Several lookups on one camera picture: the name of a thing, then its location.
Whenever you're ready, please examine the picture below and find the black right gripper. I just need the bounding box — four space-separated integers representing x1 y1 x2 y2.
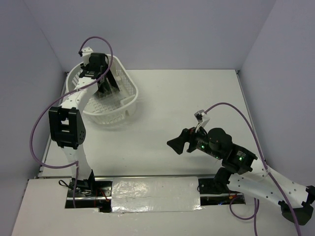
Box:
166 121 222 159

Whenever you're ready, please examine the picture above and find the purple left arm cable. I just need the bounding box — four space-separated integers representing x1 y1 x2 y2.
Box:
31 36 114 207

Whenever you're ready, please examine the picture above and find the beige plate with dark rim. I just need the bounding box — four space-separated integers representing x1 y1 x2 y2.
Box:
97 83 104 96

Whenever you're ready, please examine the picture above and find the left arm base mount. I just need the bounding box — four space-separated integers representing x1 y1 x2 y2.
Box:
58 179 113 213

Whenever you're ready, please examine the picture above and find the silver foil tape sheet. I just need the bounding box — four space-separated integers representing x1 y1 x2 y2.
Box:
111 177 201 213

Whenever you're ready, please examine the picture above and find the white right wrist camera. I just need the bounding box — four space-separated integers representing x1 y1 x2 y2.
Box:
194 110 210 133

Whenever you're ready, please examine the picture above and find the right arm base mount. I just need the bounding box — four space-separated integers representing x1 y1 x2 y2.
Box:
197 178 245 207

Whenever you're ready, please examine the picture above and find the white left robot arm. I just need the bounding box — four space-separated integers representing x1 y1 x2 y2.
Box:
49 53 108 196

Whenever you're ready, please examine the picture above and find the black plate in rack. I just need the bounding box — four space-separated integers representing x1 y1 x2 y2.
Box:
107 69 120 91

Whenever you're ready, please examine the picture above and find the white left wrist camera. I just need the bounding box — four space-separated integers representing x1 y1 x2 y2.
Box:
79 47 93 65

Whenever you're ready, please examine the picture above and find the teal plate in rack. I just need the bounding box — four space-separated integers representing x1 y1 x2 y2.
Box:
100 75 112 96

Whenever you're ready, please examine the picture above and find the white plastic dish rack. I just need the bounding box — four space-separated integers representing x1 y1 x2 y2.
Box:
61 48 138 124

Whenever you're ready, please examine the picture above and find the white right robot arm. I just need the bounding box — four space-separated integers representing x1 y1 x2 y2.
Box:
167 127 315 226

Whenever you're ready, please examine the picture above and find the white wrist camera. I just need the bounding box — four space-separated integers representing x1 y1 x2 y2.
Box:
79 47 93 65
194 110 210 133

